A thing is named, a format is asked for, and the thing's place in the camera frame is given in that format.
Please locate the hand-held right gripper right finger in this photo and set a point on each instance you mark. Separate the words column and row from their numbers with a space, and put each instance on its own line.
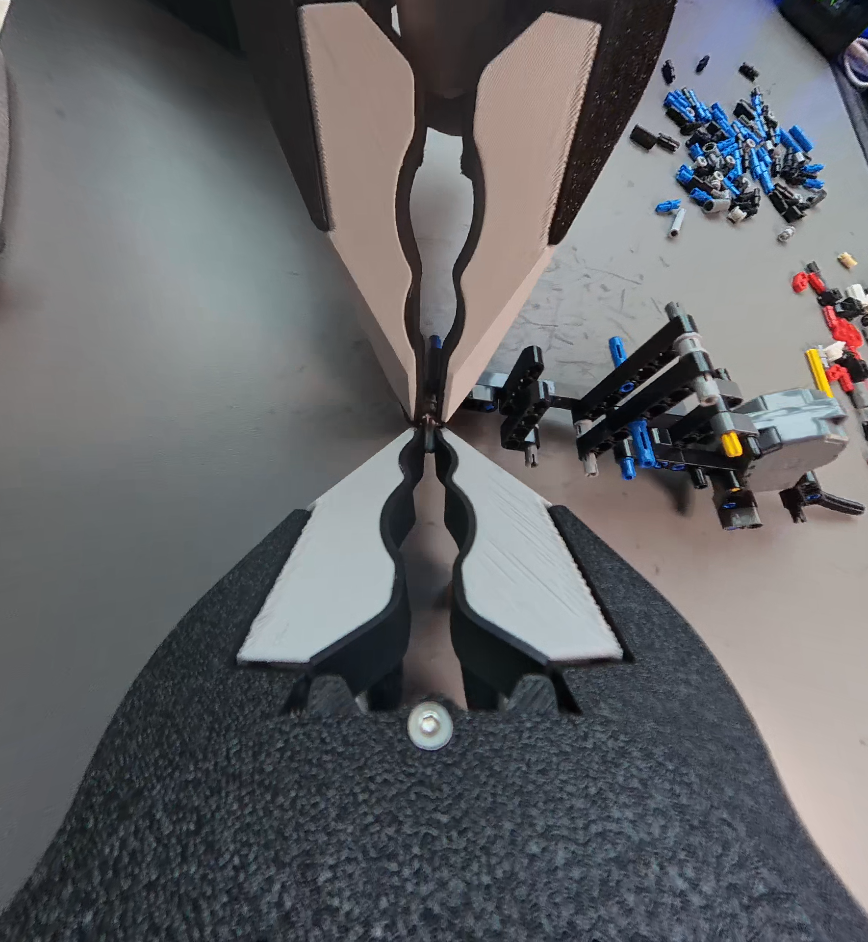
column 529, row 581

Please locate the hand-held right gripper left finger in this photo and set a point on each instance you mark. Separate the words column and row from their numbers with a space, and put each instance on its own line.
column 331, row 574

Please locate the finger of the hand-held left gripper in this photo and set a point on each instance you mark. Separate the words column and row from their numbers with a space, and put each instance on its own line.
column 522, row 184
column 364, row 184

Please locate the small black toy pin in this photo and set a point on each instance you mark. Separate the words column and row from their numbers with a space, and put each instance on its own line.
column 432, row 368

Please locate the pile of blue black pins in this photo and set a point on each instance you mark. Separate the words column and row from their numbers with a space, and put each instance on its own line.
column 743, row 154

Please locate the light grey toy pin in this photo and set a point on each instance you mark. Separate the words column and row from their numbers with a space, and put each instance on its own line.
column 677, row 222

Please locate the black box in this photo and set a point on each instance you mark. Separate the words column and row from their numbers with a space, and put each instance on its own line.
column 816, row 22

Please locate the black toy brick assembly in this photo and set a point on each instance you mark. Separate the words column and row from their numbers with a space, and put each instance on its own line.
column 669, row 412

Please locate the pile of red white pieces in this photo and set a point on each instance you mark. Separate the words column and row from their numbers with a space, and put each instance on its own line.
column 857, row 338

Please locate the yellow toy axle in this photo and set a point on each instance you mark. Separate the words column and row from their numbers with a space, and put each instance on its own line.
column 818, row 372

